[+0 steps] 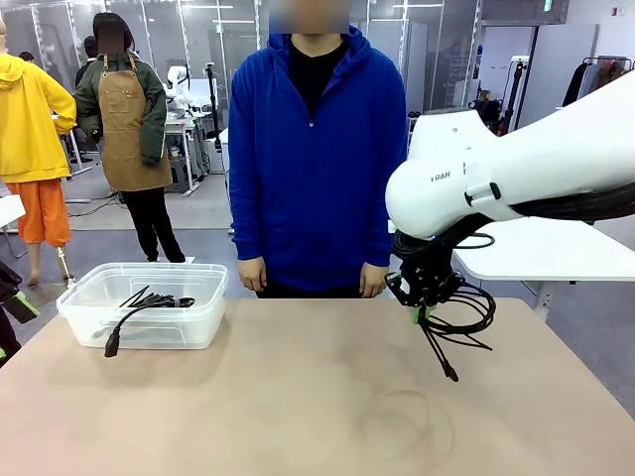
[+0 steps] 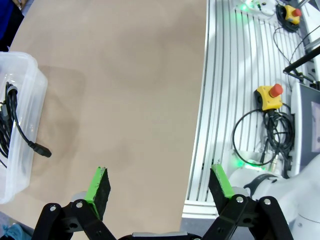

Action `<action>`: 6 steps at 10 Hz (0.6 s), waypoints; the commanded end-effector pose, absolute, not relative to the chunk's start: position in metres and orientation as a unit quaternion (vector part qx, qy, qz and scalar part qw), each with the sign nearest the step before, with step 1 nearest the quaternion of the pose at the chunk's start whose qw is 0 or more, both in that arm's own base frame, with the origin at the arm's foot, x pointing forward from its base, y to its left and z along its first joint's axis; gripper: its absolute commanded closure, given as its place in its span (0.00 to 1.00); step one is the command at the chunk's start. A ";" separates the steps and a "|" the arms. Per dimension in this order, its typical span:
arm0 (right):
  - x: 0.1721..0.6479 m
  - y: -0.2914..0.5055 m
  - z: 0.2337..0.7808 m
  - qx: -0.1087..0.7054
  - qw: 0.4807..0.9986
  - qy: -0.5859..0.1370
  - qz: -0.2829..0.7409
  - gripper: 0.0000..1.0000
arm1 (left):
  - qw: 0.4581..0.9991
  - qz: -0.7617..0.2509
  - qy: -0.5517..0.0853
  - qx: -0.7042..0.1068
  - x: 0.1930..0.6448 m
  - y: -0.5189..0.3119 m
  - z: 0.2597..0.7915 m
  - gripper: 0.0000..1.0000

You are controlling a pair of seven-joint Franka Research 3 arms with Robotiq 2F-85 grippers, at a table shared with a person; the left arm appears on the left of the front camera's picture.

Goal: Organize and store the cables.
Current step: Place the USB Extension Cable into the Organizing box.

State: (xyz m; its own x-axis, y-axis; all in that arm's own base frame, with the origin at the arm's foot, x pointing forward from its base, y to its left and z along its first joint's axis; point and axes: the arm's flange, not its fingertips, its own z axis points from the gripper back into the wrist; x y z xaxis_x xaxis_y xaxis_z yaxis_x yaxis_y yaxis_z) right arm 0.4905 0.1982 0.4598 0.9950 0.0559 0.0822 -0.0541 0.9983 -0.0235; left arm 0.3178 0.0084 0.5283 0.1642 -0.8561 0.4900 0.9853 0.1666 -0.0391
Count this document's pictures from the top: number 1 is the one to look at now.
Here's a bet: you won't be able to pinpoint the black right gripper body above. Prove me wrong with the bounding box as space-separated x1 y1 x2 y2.
400 262 465 309

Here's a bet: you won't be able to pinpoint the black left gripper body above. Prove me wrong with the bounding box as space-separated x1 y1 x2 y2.
0 260 24 298

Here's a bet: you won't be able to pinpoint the black USB cable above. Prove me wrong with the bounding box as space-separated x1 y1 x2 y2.
419 280 498 384

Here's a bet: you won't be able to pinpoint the person's right forearm blue sleeve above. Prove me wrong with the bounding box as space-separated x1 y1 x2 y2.
232 195 268 265

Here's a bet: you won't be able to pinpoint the person's left forearm blue sleeve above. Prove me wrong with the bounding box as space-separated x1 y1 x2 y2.
363 197 398 268

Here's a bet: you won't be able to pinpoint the person's left hand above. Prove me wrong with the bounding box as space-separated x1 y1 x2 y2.
359 263 389 298

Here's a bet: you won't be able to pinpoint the person's right hand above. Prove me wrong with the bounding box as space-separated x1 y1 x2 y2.
238 260 270 294

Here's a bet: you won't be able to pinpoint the small white desk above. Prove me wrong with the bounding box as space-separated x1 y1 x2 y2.
0 193 27 260

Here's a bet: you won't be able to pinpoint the large white table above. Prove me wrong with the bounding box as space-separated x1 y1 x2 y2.
453 222 635 308

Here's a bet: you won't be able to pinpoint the person in blue hoodie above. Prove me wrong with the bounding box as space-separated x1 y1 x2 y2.
227 0 409 299

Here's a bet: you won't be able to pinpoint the person in yellow hoodie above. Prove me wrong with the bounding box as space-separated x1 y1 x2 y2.
0 19 78 289

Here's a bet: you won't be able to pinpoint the clear plastic storage box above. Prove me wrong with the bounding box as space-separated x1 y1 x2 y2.
56 261 230 351

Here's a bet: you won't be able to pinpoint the black bags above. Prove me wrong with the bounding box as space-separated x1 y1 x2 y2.
468 87 508 135

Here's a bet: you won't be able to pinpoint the person in brown apron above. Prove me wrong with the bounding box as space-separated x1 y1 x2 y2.
72 12 188 264

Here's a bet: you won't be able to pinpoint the metal storage shelf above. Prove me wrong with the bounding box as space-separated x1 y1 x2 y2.
436 54 470 114

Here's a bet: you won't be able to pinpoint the tall black tripod stand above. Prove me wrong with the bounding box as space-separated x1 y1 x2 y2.
497 57 528 136

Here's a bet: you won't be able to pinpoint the dark-haired person in black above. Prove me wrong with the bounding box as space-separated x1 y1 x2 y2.
73 34 100 88

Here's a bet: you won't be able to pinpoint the clothes rack with garments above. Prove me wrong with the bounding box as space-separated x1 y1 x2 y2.
563 55 635 108

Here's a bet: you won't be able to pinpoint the black right arm hose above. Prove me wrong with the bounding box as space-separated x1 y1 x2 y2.
393 185 635 262

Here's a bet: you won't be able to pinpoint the black camera tripod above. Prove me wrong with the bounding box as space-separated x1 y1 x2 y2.
204 61 223 150

